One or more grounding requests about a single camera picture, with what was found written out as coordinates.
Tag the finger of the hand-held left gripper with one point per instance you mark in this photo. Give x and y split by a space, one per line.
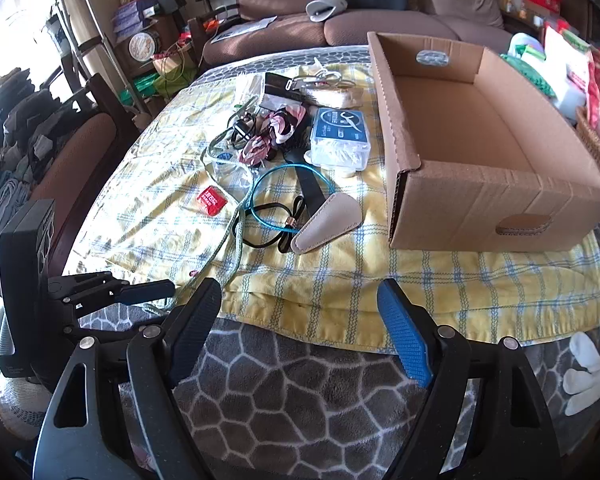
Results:
110 331
147 291

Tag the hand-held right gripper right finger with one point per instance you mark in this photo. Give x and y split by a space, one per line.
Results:
405 340

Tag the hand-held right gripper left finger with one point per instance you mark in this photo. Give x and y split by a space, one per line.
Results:
195 325

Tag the brown cardboard box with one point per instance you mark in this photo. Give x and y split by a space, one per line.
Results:
460 200

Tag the pink patterned scrunchie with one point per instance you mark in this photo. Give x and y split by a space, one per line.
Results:
275 127

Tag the yellow plaid cloth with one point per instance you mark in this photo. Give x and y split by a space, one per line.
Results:
340 280

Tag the stack of folded clothes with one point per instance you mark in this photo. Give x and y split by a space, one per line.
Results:
15 160

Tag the red square packet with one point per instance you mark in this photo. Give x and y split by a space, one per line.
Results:
212 201

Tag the wooden chair brown seat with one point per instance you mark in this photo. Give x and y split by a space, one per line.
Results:
75 160

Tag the beige leather pouch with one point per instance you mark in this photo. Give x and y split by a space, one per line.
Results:
330 222

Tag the small clear plastic bottle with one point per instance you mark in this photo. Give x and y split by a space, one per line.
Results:
232 170

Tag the white glove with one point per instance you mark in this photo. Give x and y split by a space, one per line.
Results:
590 365

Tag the black charger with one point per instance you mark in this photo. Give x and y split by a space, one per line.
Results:
242 130

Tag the clear swab box blue label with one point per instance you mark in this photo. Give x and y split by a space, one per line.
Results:
340 132

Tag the black printed box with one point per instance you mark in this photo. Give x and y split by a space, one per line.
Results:
282 87

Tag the round tin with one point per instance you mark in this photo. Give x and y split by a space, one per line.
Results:
144 46

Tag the metal rack pole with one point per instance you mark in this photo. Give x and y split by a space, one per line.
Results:
92 25

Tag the wicker basket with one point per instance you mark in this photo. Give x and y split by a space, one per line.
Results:
597 145

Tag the white paper sheets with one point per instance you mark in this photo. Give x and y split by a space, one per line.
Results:
245 29

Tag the white tissue pack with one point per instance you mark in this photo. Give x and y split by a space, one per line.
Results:
570 102

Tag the green knitted cloth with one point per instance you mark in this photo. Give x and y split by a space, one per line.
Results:
530 75

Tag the brown sofa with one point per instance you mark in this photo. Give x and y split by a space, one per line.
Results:
290 20

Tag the purple plastic container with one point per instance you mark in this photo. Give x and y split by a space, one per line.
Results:
525 42

